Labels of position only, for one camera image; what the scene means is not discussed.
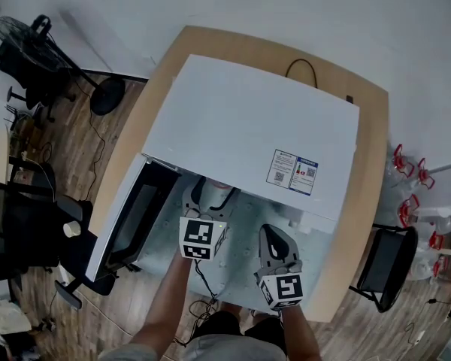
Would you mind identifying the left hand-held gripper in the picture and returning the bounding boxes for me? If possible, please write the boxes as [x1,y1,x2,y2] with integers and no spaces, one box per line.
[179,176,243,262]

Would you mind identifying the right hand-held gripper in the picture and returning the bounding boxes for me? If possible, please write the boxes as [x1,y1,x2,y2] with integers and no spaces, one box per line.
[253,223,305,312]

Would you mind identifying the white microwave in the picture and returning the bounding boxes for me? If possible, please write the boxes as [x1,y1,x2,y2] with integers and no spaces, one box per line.
[84,53,361,284]

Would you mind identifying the person's right forearm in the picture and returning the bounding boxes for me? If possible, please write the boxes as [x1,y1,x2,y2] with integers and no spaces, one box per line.
[281,305,322,361]

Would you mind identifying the person's left forearm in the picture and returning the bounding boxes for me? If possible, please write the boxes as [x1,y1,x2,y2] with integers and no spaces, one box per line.
[129,253,195,356]

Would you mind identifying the pale grey dotted mat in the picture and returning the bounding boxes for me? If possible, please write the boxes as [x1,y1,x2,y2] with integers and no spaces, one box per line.
[135,171,337,311]

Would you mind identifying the person's black shorts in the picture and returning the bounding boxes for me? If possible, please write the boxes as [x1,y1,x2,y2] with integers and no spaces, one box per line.
[193,310,286,353]

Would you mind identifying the black folding chair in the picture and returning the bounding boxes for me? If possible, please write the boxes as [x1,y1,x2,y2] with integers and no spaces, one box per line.
[348,222,420,314]

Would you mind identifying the person's grey shirt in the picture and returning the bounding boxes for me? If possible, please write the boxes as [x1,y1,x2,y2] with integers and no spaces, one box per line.
[97,332,289,361]

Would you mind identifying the cluster of clear water jugs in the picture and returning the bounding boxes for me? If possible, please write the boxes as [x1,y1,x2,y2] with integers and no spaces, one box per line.
[383,143,451,281]

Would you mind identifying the black standing fan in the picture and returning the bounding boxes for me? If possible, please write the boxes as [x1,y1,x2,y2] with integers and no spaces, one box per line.
[0,15,127,117]

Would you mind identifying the large black office chair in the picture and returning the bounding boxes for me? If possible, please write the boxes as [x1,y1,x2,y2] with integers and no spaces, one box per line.
[0,182,117,310]

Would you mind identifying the white bag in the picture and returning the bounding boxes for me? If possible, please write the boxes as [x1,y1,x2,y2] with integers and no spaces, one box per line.
[0,299,33,338]

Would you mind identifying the black high-back office chair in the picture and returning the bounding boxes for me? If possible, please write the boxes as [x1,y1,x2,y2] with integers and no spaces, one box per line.
[0,39,76,123]

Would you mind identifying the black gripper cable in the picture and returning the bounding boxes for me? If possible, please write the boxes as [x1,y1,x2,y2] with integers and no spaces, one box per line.
[172,259,221,347]

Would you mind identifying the thin black cable loop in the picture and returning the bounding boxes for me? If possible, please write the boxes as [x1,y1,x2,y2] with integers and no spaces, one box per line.
[284,57,356,105]

